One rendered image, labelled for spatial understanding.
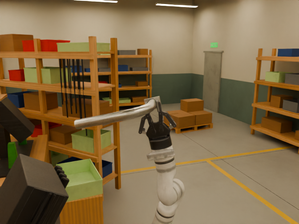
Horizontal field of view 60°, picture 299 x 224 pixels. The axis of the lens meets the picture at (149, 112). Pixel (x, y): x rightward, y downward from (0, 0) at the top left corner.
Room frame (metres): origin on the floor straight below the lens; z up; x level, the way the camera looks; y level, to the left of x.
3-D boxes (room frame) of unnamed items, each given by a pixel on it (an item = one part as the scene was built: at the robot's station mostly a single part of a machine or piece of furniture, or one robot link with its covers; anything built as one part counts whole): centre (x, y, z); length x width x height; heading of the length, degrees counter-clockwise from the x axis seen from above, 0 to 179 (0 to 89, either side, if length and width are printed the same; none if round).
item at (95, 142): (4.09, 1.58, 1.19); 2.30 x 0.55 x 2.39; 60
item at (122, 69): (9.49, 1.48, 1.12); 3.16 x 0.54 x 2.24; 109
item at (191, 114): (7.17, -1.09, 0.37); 1.20 x 0.80 x 0.74; 117
